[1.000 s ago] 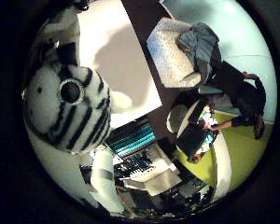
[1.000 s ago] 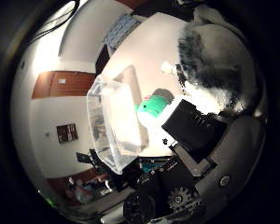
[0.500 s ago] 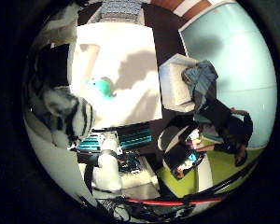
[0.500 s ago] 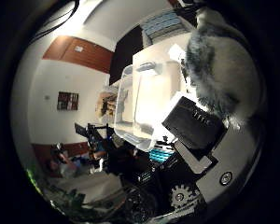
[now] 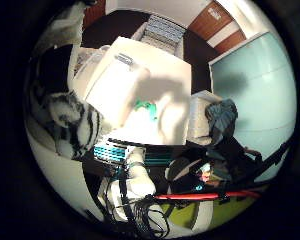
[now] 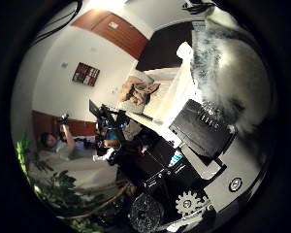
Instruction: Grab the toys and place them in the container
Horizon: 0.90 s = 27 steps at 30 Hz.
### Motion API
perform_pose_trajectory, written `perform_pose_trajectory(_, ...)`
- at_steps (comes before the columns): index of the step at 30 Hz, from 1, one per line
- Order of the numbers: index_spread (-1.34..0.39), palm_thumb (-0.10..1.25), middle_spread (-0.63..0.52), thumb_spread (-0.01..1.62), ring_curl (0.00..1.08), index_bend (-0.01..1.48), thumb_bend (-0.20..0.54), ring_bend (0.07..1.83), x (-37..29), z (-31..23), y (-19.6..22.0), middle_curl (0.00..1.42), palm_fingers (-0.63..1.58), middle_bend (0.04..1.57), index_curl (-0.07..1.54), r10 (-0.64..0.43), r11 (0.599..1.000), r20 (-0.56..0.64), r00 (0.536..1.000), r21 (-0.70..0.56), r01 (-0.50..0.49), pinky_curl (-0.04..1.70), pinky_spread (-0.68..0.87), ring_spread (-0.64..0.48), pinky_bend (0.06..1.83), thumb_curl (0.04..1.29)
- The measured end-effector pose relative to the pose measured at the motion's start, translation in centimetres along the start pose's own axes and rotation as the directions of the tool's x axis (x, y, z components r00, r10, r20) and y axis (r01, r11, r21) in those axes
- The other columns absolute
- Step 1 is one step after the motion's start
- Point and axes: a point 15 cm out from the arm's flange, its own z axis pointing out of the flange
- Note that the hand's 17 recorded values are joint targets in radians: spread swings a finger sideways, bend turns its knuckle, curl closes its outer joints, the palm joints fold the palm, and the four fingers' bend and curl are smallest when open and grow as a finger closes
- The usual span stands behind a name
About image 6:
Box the zebra plush toy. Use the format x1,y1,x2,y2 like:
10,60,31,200
190,18,276,134

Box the brown stuffed toy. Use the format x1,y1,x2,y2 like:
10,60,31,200
117,75,162,107

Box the dark monitor screen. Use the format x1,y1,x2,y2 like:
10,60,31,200
135,20,195,73

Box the person in grey shirt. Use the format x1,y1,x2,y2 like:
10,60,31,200
38,113,88,161

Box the green potted plant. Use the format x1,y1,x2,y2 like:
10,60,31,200
14,132,130,232

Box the brown wooden door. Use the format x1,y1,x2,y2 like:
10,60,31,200
70,9,149,61

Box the black camera rig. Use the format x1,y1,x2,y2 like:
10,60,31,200
88,99,134,156

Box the dark framed wall picture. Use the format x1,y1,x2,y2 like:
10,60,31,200
71,61,101,87

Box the black cable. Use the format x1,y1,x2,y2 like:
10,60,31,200
32,0,83,47

